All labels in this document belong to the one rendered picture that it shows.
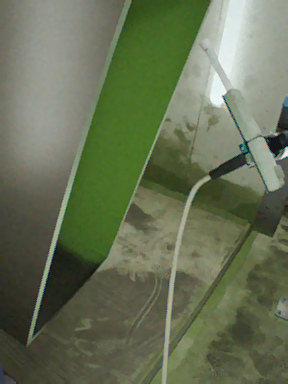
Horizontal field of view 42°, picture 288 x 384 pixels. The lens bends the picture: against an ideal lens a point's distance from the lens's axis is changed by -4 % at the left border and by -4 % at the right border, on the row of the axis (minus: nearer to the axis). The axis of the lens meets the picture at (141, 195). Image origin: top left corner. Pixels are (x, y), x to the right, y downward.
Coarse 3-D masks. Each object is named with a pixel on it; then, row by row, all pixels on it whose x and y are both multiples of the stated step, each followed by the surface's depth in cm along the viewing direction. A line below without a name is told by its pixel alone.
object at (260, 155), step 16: (208, 48) 108; (224, 80) 107; (224, 96) 108; (240, 96) 106; (240, 112) 105; (240, 128) 107; (256, 128) 105; (256, 144) 104; (240, 160) 110; (256, 160) 105; (272, 160) 105; (272, 176) 103
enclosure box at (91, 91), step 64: (0, 0) 75; (64, 0) 69; (128, 0) 66; (192, 0) 115; (0, 64) 81; (64, 64) 75; (128, 64) 132; (0, 128) 88; (64, 128) 81; (128, 128) 142; (0, 192) 97; (64, 192) 88; (128, 192) 153; (0, 256) 107; (64, 256) 163; (0, 320) 121
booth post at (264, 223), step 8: (280, 160) 275; (272, 192) 287; (280, 192) 283; (264, 200) 292; (272, 200) 289; (280, 200) 285; (264, 208) 294; (272, 208) 291; (280, 208) 287; (264, 216) 296; (272, 216) 293; (280, 216) 290; (256, 224) 302; (264, 224) 299; (272, 224) 295; (264, 232) 301; (272, 232) 297
